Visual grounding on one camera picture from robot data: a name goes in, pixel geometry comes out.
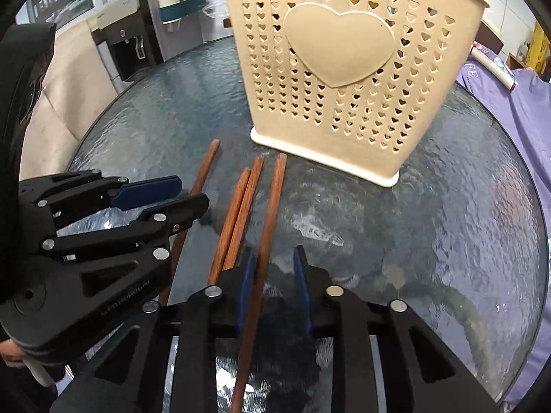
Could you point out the yellow wrap roll box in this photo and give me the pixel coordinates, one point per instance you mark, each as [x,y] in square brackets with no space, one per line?
[538,47]

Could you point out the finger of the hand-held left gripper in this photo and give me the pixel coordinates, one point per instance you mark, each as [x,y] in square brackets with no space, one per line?
[181,211]
[146,191]

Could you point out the beige heart-pattern utensil basket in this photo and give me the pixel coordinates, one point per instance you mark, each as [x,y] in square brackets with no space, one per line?
[344,43]

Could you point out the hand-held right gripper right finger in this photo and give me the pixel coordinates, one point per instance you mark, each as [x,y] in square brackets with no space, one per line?
[302,292]

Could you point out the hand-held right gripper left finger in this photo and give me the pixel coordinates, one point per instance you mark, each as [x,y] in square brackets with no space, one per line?
[245,292]

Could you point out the cream pan with glass lid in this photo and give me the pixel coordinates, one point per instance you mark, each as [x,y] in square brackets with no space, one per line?
[495,71]

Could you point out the open wooden box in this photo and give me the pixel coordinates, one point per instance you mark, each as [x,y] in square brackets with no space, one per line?
[518,62]

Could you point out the clear plastic bag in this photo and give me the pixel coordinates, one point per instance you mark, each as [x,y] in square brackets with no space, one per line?
[215,8]

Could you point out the beige cloth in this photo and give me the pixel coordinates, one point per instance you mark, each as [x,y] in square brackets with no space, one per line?
[64,94]

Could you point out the teal cup holder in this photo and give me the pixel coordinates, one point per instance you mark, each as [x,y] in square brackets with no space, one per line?
[181,8]

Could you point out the brown wooden chopstick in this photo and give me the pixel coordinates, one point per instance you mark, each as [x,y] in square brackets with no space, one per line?
[254,185]
[275,193]
[209,159]
[234,211]

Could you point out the white water dispenser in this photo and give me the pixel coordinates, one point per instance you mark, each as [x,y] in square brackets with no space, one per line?
[125,21]

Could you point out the purple floral cloth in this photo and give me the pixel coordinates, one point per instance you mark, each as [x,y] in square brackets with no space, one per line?
[529,146]

